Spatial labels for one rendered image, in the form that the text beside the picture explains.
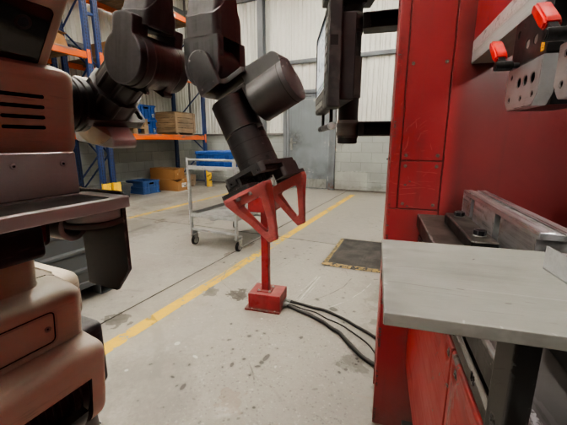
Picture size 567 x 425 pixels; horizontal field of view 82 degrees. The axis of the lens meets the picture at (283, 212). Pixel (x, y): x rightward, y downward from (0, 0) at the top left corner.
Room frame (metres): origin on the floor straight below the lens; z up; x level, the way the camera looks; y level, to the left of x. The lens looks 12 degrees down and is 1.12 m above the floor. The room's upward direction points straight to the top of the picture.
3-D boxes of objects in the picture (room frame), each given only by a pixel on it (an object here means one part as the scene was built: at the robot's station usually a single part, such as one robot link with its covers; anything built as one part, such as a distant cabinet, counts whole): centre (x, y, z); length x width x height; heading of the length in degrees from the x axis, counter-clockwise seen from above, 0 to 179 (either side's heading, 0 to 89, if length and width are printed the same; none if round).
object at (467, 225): (0.81, -0.47, 0.89); 0.30 x 0.05 x 0.03; 164
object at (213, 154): (3.53, 0.64, 0.92); 0.50 x 0.36 x 0.18; 65
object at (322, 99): (1.49, -0.22, 1.42); 0.45 x 0.12 x 0.36; 0
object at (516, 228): (0.74, -0.51, 0.92); 0.50 x 0.06 x 0.10; 164
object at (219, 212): (3.68, 0.56, 0.47); 0.90 x 0.66 x 0.95; 155
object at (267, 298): (2.07, 0.12, 0.41); 0.25 x 0.20 x 0.83; 74
